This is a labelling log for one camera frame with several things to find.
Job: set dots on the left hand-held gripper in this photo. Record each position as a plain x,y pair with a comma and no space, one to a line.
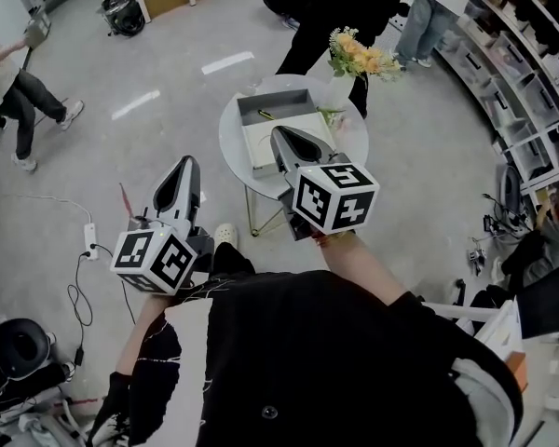
140,254

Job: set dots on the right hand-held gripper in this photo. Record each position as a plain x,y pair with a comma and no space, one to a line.
335,198

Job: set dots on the yellow black utility knife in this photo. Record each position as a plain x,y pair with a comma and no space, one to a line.
266,114

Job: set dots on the grey box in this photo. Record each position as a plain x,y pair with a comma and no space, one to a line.
279,103

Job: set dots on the person's right forearm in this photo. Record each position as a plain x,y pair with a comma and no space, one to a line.
358,268

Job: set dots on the person's left forearm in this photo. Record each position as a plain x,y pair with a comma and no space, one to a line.
137,338

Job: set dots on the white-lined grey box lid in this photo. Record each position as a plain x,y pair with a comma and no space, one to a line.
261,149

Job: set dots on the round glass side table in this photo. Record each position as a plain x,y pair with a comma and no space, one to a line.
233,156

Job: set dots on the clear glass vase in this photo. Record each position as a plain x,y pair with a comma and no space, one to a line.
337,98

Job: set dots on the person's white clog shoe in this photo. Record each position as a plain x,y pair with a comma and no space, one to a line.
226,234

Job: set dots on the white power strip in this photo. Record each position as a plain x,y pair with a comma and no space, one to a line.
91,242

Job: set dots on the orange flower bouquet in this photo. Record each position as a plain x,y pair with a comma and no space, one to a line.
363,56

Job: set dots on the black bag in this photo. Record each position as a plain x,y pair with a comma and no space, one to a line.
123,12

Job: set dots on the person's black printed shirt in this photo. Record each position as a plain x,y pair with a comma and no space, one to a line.
317,366

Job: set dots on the black padded stool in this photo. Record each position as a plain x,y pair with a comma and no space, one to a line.
18,347

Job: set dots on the white storage shelving unit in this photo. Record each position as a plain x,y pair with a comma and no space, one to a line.
522,72

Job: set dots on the black office chair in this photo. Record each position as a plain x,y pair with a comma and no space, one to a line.
545,277

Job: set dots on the orange white carton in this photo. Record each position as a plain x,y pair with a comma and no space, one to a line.
508,342

